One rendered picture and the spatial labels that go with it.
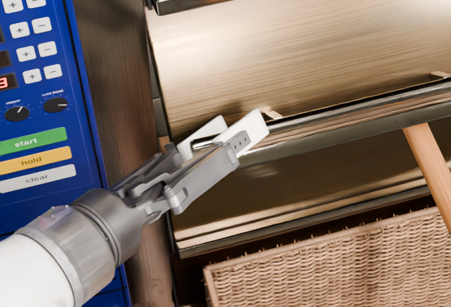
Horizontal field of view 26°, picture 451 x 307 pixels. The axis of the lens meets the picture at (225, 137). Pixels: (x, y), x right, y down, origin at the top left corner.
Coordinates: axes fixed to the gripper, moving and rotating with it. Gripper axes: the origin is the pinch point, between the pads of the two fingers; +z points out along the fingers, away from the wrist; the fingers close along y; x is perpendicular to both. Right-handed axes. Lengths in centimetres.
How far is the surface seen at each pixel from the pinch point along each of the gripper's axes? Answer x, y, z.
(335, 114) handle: 3.1, -6.9, 9.6
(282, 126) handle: 1.6, -3.8, 4.8
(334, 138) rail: 6.6, -3.6, 11.4
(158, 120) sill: -1.2, 17.7, 5.9
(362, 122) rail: 6.5, -5.4, 14.6
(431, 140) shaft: 13.4, -6.9, 22.6
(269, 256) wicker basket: 29.0, 30.2, 21.9
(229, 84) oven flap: -3.9, 2.4, 5.8
